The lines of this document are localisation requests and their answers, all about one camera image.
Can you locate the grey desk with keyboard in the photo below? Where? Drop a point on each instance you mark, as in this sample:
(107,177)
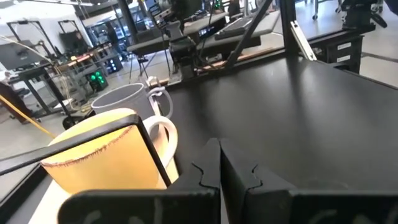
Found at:
(264,25)

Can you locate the black keyboard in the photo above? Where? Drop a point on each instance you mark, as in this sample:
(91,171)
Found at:
(233,28)

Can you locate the black drawer cabinet white labels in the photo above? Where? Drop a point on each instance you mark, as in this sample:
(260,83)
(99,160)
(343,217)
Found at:
(342,46)

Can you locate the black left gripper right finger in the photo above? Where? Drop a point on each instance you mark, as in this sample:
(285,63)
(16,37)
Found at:
(248,205)

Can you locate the black table frame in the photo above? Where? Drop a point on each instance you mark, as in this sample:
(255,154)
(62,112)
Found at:
(287,25)

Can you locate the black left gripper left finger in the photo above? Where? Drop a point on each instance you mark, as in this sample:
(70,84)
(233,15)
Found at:
(192,205)

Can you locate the white plate on frame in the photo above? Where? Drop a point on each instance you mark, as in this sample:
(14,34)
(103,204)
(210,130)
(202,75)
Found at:
(303,40)

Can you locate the grey mug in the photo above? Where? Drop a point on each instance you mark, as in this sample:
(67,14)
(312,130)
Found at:
(124,99)

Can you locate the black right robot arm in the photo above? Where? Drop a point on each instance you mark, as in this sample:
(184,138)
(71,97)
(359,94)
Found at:
(183,56)

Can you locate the computer with green lights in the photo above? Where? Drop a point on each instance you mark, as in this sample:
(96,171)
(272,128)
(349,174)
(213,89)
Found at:
(98,80)

